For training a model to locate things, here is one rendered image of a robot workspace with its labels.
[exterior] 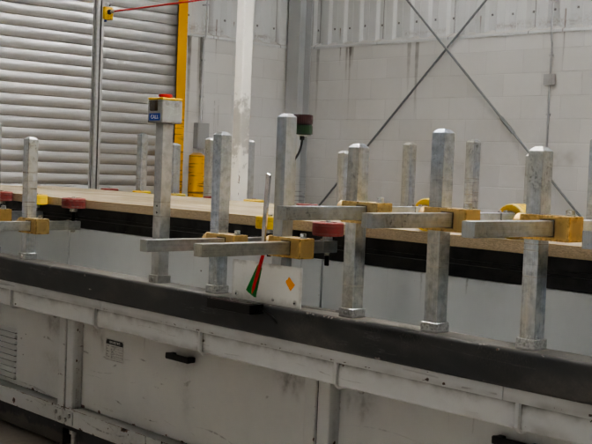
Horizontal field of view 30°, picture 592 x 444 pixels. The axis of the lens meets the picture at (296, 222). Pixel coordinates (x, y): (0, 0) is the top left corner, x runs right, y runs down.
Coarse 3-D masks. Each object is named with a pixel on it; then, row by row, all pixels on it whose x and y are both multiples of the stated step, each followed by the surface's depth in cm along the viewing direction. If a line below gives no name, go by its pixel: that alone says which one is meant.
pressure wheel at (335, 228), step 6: (318, 222) 277; (324, 222) 278; (330, 222) 280; (336, 222) 281; (312, 228) 280; (318, 228) 277; (324, 228) 276; (330, 228) 276; (336, 228) 276; (342, 228) 278; (318, 234) 277; (324, 234) 276; (330, 234) 276; (336, 234) 277; (342, 234) 278; (324, 258) 280; (324, 264) 280
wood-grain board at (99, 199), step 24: (48, 192) 434; (72, 192) 445; (96, 192) 457; (120, 192) 469; (192, 216) 332; (240, 216) 315; (408, 240) 269; (456, 240) 258; (480, 240) 253; (504, 240) 248
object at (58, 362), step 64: (64, 256) 388; (128, 256) 359; (192, 256) 334; (256, 256) 313; (320, 256) 294; (384, 256) 277; (512, 256) 249; (0, 320) 429; (64, 320) 388; (448, 320) 262; (512, 320) 249; (576, 320) 236; (0, 384) 423; (64, 384) 389; (128, 384) 366; (192, 384) 340; (256, 384) 318; (320, 384) 294
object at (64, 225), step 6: (0, 222) 353; (6, 222) 355; (12, 222) 356; (18, 222) 358; (24, 222) 359; (30, 222) 361; (54, 222) 367; (60, 222) 368; (66, 222) 370; (72, 222) 371; (78, 222) 373; (0, 228) 354; (6, 228) 355; (12, 228) 356; (18, 228) 358; (24, 228) 359; (54, 228) 367; (60, 228) 368; (66, 228) 370; (72, 228) 371; (78, 228) 373
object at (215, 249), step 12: (324, 240) 278; (336, 240) 280; (204, 252) 252; (216, 252) 254; (228, 252) 256; (240, 252) 259; (252, 252) 261; (264, 252) 264; (276, 252) 266; (288, 252) 269; (324, 252) 277; (336, 252) 280
